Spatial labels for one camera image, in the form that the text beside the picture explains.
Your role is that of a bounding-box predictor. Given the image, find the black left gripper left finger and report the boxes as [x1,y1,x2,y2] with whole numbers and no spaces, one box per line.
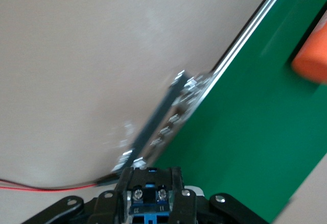
[24,168,134,224]

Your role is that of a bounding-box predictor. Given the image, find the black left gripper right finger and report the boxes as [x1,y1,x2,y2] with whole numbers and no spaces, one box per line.
[169,166,271,224]

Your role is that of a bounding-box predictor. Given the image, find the orange cylindrical battery cell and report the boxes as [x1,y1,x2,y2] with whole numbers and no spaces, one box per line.
[290,12,327,85]

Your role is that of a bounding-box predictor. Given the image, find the green conveyor belt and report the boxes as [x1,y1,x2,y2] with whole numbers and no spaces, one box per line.
[111,0,327,224]

